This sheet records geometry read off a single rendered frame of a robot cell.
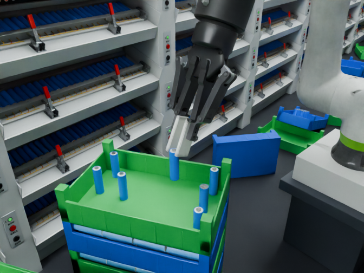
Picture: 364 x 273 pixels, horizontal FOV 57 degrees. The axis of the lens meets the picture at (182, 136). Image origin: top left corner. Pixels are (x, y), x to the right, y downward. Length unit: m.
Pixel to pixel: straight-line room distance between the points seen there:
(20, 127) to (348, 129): 0.94
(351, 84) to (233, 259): 0.69
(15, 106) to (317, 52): 0.87
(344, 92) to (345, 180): 0.25
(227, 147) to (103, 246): 0.92
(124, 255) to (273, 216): 0.86
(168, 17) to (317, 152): 0.70
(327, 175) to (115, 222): 0.69
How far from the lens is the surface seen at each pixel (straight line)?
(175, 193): 0.75
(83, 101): 1.14
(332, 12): 1.03
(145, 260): 0.69
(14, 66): 0.97
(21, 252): 1.22
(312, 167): 1.13
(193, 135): 0.60
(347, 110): 1.08
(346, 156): 1.13
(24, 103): 1.08
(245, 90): 1.95
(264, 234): 1.37
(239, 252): 1.29
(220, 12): 0.57
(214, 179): 0.72
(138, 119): 1.39
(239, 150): 1.54
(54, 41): 1.05
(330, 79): 1.10
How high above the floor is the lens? 0.95
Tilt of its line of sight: 29 degrees down
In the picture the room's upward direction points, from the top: straight up
